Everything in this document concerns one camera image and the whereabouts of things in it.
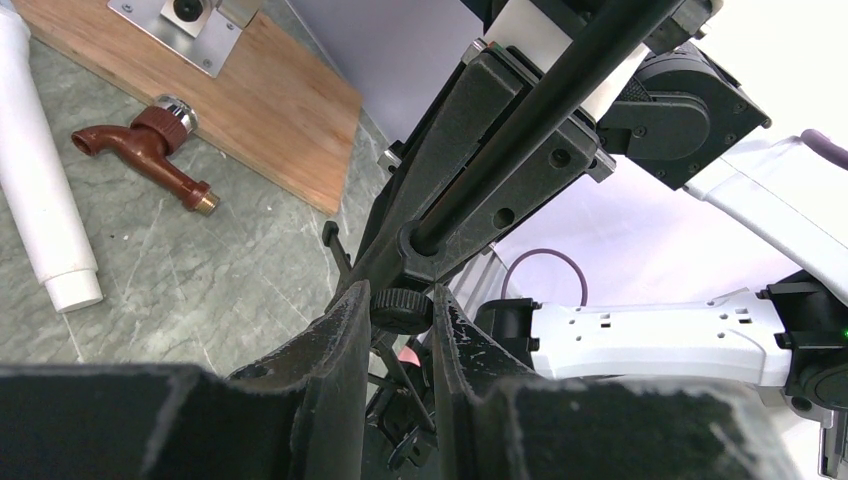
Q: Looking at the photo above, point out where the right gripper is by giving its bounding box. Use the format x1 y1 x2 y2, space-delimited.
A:
334 1 721 299

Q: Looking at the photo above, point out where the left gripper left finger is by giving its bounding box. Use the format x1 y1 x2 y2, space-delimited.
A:
1 281 370 479

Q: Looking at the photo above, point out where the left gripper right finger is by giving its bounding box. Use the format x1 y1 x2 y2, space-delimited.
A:
433 287 799 479

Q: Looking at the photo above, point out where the black tripod mic stand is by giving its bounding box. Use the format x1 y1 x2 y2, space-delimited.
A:
321 0 684 472

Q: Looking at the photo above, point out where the white handheld microphone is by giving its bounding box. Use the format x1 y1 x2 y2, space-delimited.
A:
1 1 103 314

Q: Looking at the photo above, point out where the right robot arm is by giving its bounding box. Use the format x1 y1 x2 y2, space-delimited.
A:
333 1 847 479

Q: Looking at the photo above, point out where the wooden board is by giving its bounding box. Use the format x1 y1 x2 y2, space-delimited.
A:
15 1 362 215

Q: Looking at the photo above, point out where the copper pipe fitting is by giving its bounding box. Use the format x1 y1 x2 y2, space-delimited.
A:
71 94 219 216

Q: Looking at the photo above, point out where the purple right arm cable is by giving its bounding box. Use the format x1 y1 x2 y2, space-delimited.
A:
500 129 848 309

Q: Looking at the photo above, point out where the metal clamp bracket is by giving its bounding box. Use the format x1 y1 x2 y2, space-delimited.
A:
107 0 264 78

